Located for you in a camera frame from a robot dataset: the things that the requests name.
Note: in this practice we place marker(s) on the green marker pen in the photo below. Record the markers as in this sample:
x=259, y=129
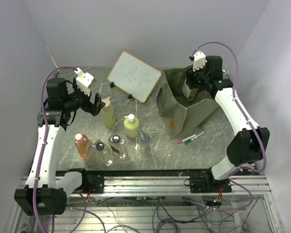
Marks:
x=190, y=140

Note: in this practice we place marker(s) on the red marker pen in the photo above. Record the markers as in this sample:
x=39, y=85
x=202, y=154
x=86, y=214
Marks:
x=191, y=137

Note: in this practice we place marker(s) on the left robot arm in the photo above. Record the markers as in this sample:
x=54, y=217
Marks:
x=42, y=193

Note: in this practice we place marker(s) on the amber bottle white cap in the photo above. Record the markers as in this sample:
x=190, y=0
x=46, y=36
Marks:
x=188, y=93

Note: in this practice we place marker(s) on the orange bottle pink cap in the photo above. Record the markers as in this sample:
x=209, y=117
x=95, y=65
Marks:
x=84, y=146

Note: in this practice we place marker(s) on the green bottle beige cap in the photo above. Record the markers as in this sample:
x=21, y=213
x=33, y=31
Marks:
x=108, y=113

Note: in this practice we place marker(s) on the olive canvas bag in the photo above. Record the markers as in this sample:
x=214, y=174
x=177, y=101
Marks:
x=181, y=117

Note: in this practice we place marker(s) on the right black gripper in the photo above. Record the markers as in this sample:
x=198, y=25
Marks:
x=191, y=80

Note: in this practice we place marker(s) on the yellow-green pump bottle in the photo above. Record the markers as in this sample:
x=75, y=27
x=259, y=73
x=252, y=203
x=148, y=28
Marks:
x=131, y=124

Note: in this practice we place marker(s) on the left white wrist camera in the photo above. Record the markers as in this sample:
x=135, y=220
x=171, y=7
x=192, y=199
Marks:
x=84, y=81

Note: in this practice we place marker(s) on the small whiteboard on stand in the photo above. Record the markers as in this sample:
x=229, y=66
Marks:
x=134, y=76

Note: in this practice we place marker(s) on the clear square bottle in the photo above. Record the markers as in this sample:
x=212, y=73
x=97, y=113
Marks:
x=118, y=146
x=103, y=152

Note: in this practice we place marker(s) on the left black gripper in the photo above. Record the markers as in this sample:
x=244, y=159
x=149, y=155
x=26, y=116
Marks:
x=95, y=108

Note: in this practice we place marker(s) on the aluminium mounting rail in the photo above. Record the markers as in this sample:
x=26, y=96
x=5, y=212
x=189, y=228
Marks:
x=126, y=183

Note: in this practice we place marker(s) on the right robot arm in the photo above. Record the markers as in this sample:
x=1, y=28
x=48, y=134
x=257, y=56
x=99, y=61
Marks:
x=250, y=140

